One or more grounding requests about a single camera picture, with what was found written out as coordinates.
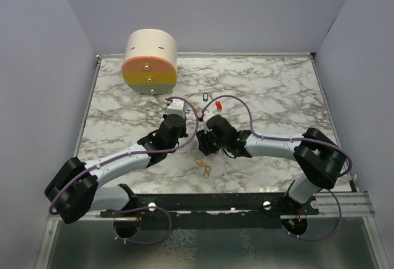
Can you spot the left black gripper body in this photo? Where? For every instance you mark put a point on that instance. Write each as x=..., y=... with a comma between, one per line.
x=183, y=134

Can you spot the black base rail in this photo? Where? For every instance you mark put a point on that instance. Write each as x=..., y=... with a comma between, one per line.
x=208, y=211

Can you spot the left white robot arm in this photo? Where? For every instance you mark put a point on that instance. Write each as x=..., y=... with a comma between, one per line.
x=72, y=192

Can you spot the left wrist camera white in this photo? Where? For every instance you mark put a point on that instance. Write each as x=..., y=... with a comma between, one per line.
x=176, y=107

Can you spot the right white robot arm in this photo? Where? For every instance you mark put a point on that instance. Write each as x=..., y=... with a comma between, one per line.
x=320, y=160

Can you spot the orange carabiner lower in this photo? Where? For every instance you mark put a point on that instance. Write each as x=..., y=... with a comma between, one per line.
x=207, y=171

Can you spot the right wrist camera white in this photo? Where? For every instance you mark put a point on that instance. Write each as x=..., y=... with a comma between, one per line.
x=207, y=115

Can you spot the orange carabiner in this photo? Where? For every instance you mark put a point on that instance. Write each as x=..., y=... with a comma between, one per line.
x=200, y=163
x=207, y=171

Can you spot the orange carabiner upper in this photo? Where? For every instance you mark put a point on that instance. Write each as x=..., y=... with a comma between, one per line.
x=200, y=163

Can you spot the round pastel drawer box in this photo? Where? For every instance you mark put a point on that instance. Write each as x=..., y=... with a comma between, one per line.
x=150, y=62

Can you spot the red tag key far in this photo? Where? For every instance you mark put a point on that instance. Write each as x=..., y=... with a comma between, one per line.
x=218, y=105

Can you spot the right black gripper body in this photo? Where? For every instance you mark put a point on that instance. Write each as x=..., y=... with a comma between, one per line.
x=210, y=143

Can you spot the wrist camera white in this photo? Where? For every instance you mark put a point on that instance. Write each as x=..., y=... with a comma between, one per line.
x=207, y=115
x=176, y=107

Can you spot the blue carabiner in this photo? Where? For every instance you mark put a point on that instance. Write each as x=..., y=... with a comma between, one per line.
x=187, y=112

